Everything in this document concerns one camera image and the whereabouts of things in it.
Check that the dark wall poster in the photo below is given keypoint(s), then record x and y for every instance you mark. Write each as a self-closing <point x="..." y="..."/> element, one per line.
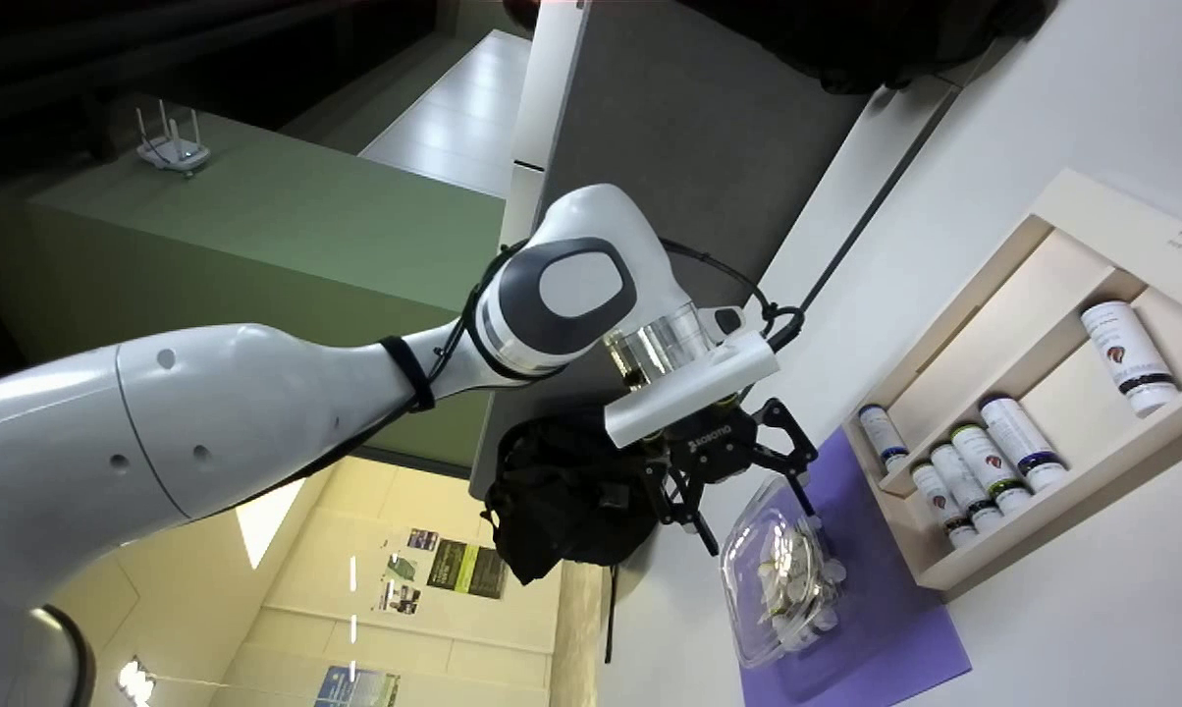
<point x="448" y="564"/>
<point x="489" y="574"/>

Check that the green-banded white-label bottle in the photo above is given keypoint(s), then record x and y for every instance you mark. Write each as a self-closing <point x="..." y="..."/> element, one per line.
<point x="978" y="462"/>

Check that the olive-banded white-label bottle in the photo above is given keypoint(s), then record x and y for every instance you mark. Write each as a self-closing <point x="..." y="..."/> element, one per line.
<point x="934" y="501"/>

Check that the blue wall poster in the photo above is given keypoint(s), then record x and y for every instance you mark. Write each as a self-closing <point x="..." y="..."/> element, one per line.
<point x="357" y="689"/>

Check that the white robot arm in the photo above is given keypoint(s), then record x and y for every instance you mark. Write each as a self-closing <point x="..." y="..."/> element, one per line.
<point x="223" y="418"/>

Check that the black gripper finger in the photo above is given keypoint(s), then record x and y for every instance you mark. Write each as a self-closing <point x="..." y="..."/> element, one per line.
<point x="697" y="514"/>
<point x="789" y="439"/>

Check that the wooden compartment tray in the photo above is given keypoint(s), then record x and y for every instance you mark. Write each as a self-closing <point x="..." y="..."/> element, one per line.
<point x="1008" y="327"/>

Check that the black-banded white-label bottle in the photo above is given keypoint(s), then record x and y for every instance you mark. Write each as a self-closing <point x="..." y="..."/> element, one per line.
<point x="1124" y="352"/>
<point x="951" y="481"/>

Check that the purple mat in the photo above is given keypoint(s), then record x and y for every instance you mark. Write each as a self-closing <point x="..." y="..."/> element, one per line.
<point x="904" y="632"/>

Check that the grey desk partition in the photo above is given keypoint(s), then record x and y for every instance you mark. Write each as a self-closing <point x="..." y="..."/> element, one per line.
<point x="693" y="130"/>

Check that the clear plastic container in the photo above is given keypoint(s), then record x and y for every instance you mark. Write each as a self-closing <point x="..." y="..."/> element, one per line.
<point x="744" y="647"/>

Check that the black backpack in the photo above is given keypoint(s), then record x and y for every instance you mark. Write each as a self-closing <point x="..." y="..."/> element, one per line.
<point x="550" y="514"/>

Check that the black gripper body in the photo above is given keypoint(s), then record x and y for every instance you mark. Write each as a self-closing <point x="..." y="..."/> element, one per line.
<point x="700" y="455"/>

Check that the blue-banded white-label bottle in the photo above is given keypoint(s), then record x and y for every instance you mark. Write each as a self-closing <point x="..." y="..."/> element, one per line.
<point x="1018" y="439"/>
<point x="883" y="433"/>

